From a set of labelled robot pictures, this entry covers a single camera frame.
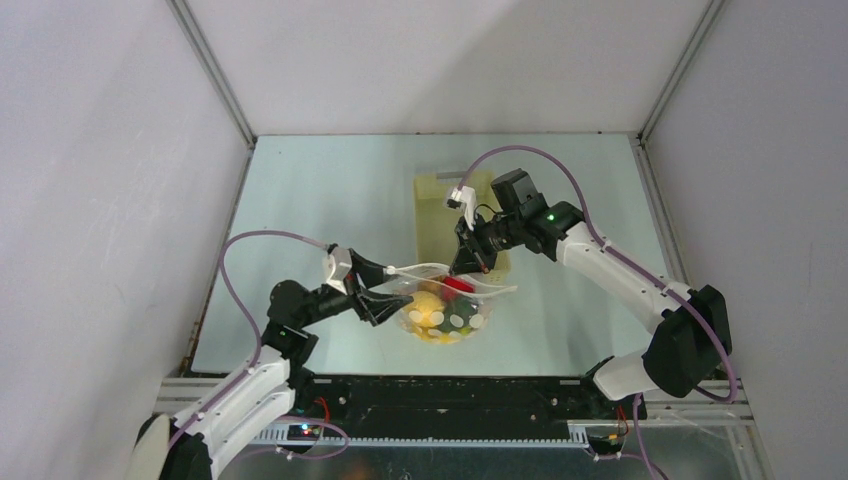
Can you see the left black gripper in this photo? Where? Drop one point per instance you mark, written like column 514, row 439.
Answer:
column 381, row 307

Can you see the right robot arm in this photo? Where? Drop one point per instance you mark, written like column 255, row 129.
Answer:
column 689, row 328

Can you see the yellow lemon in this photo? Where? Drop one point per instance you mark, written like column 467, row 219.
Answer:
column 425, row 310

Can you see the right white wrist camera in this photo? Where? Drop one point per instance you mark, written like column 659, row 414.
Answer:
column 463, row 198

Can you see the green avocado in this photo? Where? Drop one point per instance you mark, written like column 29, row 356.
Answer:
column 461, row 316

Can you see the white perforated cable tray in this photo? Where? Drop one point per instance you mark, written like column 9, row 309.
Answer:
column 276, row 436

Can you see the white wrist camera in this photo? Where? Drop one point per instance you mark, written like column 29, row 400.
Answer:
column 337, row 265
column 463, row 198

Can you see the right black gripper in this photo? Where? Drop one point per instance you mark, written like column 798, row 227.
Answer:
column 477, row 244

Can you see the clear dotted zip bag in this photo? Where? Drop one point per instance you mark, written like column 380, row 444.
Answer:
column 428, row 277

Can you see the small circuit board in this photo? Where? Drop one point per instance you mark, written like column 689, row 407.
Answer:
column 304, row 432

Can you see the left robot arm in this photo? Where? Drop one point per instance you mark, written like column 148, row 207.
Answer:
column 202, row 439

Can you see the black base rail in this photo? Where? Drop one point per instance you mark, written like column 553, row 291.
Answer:
column 458, row 407

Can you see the red mango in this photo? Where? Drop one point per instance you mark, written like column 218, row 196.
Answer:
column 452, row 286

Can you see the yellow plastic basket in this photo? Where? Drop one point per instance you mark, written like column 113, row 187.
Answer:
column 436, row 241

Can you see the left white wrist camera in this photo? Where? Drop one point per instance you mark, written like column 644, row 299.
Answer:
column 337, row 265

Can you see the yellow banana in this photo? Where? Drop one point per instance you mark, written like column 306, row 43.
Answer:
column 434, row 336

